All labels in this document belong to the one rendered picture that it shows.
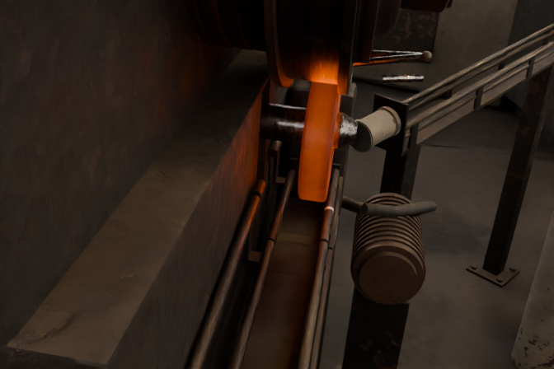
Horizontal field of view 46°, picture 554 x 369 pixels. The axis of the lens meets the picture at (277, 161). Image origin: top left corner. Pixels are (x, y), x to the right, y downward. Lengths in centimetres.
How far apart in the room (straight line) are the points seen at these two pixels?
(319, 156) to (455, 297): 131
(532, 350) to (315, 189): 110
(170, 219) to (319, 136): 28
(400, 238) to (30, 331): 85
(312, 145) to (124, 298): 36
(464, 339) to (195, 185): 139
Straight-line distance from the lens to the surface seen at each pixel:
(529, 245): 233
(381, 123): 119
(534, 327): 171
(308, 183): 73
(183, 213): 48
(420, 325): 184
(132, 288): 41
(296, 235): 87
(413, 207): 119
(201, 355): 55
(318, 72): 62
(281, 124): 76
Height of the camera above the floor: 112
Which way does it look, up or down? 25 degrees down
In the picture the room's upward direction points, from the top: 5 degrees clockwise
